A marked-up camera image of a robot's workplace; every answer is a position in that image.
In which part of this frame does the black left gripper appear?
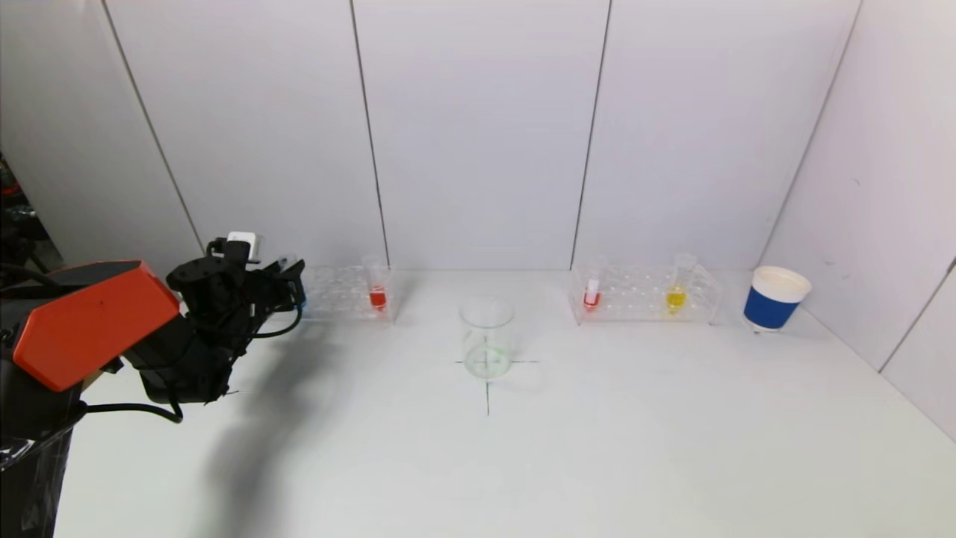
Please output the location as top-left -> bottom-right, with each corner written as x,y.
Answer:
255,258 -> 307,318

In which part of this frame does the yellow pigment test tube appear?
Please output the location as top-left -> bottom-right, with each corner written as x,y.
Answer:
665,253 -> 695,315

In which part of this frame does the red pigment tube white label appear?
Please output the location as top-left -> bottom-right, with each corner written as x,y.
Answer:
583,256 -> 607,312

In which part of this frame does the dark background equipment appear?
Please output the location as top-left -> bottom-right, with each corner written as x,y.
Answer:
0,149 -> 64,271

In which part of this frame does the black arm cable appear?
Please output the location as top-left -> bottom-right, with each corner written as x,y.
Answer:
75,303 -> 304,424

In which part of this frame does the red pigment test tube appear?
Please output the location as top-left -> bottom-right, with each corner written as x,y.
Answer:
364,256 -> 391,312

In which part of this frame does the clear glass beaker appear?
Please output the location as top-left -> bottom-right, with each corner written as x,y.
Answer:
459,297 -> 515,381

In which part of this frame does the clear conical plastic test tube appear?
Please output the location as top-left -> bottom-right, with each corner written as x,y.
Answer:
276,254 -> 308,309

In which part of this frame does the blue white paper cup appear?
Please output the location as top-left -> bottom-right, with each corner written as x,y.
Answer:
741,266 -> 811,333

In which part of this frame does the clear acrylic test tube rack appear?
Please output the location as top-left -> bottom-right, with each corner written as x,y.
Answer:
301,265 -> 398,324
567,264 -> 723,326

